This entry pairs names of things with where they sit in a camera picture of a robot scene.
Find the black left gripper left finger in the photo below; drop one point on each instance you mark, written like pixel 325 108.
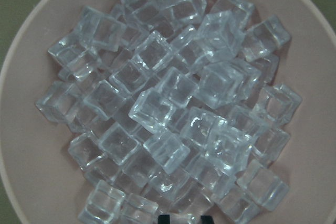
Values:
pixel 163 219

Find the clear ice cubes pile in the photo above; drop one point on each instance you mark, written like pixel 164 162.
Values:
pixel 173 109

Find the pink bowl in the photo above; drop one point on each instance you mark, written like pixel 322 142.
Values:
pixel 45 185

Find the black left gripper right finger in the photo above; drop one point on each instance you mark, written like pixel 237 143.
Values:
pixel 207 219

